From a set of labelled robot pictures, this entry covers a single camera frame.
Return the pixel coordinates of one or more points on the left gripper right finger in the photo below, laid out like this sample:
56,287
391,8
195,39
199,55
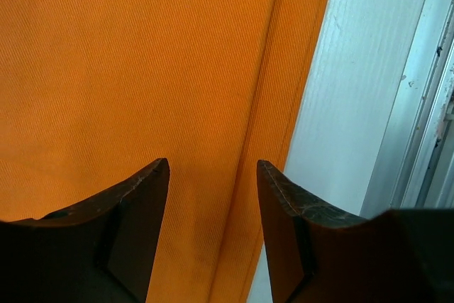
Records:
317,252

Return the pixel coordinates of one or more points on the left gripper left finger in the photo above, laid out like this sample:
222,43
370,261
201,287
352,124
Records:
101,249

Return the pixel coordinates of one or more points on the orange trousers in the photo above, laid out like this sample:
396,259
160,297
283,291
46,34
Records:
93,90

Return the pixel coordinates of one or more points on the aluminium rail frame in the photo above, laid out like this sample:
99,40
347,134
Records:
415,123

